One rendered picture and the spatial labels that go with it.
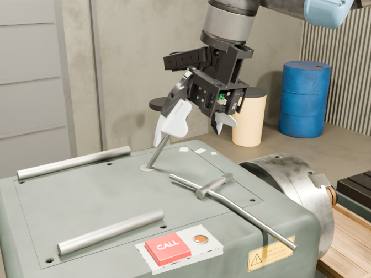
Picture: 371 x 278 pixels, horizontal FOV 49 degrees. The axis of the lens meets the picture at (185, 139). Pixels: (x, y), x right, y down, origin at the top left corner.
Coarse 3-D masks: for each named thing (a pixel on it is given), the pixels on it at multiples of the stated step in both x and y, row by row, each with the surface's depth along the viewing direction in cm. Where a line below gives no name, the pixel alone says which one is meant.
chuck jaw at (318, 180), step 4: (308, 176) 104; (312, 176) 105; (316, 176) 107; (320, 176) 107; (324, 176) 108; (312, 180) 104; (316, 180) 104; (320, 180) 106; (324, 180) 107; (316, 184) 103; (320, 184) 104; (324, 184) 106; (328, 184) 106
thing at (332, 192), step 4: (328, 188) 119; (332, 188) 119; (328, 192) 117; (332, 192) 118; (336, 192) 119; (332, 196) 118; (336, 196) 119; (332, 200) 118; (336, 200) 119; (332, 204) 119
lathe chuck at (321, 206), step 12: (264, 156) 114; (288, 156) 110; (288, 168) 104; (300, 168) 105; (300, 180) 102; (300, 192) 100; (312, 192) 101; (324, 192) 102; (312, 204) 99; (324, 204) 101; (324, 216) 100; (324, 228) 101; (324, 240) 102; (324, 252) 105
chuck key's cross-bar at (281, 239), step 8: (176, 176) 91; (184, 184) 89; (192, 184) 88; (208, 192) 85; (224, 200) 82; (232, 208) 81; (240, 208) 79; (248, 216) 77; (256, 224) 76; (264, 224) 74; (272, 232) 72; (280, 240) 71; (288, 240) 70; (296, 248) 69
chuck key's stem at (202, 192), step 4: (228, 172) 93; (224, 176) 91; (228, 176) 91; (232, 176) 92; (216, 180) 88; (220, 180) 89; (224, 180) 90; (228, 180) 91; (208, 184) 87; (212, 184) 87; (216, 184) 88; (220, 184) 88; (200, 188) 85; (204, 188) 85; (208, 188) 86; (212, 188) 86; (216, 188) 88; (196, 192) 85; (200, 192) 84; (204, 192) 85; (200, 196) 85; (204, 196) 85
